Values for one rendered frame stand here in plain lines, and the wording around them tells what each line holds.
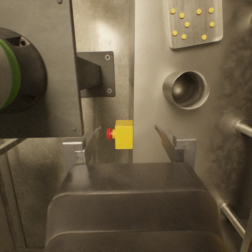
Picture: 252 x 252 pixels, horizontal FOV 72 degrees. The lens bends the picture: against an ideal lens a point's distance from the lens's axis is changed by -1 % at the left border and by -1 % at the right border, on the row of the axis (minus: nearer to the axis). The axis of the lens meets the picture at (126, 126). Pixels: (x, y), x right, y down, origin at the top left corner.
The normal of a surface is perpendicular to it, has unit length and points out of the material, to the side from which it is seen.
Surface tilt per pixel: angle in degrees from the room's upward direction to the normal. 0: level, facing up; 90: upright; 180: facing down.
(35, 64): 66
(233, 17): 0
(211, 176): 0
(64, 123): 0
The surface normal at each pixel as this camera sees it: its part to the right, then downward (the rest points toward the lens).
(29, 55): 0.84, -0.25
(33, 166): 0.01, 0.28
